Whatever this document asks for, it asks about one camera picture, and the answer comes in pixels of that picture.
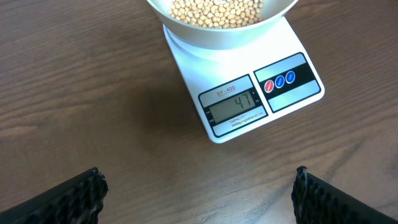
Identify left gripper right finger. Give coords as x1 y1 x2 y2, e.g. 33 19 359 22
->
291 166 397 224

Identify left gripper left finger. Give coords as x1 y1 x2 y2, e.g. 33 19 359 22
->
1 167 108 224

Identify white digital kitchen scale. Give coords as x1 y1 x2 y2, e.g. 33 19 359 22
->
164 18 325 144

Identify soybeans in bowl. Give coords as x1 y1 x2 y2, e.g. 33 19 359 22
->
168 0 264 29

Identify white ceramic bowl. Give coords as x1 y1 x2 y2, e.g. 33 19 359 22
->
147 0 298 50

